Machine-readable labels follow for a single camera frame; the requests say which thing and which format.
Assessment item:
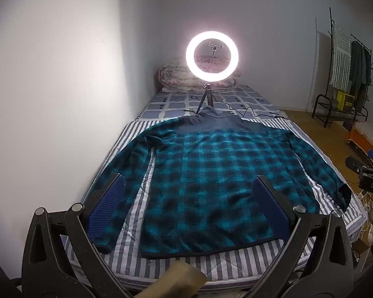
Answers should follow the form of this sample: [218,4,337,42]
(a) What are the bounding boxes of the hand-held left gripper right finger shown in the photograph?
[251,175,355,298]

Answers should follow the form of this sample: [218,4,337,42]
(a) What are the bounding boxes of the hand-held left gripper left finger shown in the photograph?
[21,173,137,298]

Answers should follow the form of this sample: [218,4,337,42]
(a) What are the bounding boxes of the teal plaid fleece shirt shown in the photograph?
[85,106,352,259]

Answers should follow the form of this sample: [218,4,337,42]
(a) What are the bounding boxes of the dark hanging clothes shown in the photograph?
[350,40,373,112]

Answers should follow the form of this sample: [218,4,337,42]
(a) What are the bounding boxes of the black clothes rack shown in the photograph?
[312,6,373,123]

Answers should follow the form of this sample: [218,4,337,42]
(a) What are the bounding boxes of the orange bench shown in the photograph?
[348,129,373,156]

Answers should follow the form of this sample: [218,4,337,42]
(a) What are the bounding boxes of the white bench cushion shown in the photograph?
[353,121,373,146]

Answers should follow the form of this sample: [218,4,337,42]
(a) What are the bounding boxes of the yellow box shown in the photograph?
[336,91,355,111]

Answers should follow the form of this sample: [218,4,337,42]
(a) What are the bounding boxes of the grey white striped blanket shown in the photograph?
[62,116,369,286]

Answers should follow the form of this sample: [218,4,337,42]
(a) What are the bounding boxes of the white door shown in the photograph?
[306,17,331,112]

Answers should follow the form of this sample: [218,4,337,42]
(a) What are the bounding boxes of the striped hanging towel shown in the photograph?
[329,22,352,90]

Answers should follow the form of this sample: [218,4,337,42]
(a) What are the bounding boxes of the rolled floral quilt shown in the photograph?
[158,56,241,93]

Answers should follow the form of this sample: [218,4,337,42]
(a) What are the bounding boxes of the phone clamp holder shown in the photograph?
[208,40,226,82]

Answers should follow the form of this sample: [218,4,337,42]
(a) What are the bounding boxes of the black ring light cable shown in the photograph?
[182,98,288,120]

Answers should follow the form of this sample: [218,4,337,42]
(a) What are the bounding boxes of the black ring light tripod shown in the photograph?
[195,82,220,114]

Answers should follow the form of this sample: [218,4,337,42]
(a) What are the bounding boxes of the white ring light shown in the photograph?
[186,31,240,83]

